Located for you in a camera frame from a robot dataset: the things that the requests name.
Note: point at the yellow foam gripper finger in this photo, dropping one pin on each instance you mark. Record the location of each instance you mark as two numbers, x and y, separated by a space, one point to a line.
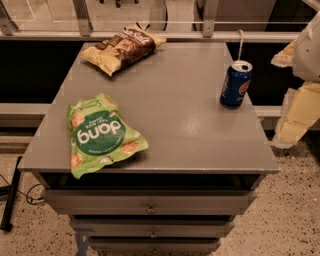
300 110
284 58

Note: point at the brown chip bag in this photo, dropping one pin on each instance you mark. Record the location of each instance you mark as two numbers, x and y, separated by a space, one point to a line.
122 50

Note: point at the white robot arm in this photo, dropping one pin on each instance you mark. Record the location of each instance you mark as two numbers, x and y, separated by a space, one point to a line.
306 59

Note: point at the green rice chips bag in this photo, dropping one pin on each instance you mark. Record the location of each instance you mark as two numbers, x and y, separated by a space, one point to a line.
100 136

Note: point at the blue Pepsi can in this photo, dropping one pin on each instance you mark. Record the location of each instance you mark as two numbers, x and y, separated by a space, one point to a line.
236 83

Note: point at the grey drawer cabinet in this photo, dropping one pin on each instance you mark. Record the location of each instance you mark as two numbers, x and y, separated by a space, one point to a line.
172 99

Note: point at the top grey drawer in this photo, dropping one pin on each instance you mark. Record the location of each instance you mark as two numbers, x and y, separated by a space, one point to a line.
95 202

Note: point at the grey drawer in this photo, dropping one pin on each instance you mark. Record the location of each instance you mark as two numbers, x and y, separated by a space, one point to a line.
152 228
95 202
154 245

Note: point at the middle grey drawer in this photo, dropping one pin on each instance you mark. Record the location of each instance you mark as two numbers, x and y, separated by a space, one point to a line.
152 228

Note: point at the bottom grey drawer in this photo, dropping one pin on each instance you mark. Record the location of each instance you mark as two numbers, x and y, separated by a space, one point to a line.
154 245

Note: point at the black metal stand leg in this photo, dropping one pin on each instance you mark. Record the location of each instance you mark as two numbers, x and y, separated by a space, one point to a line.
10 191

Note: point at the metal railing frame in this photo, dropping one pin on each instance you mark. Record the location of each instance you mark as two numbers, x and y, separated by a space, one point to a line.
177 20

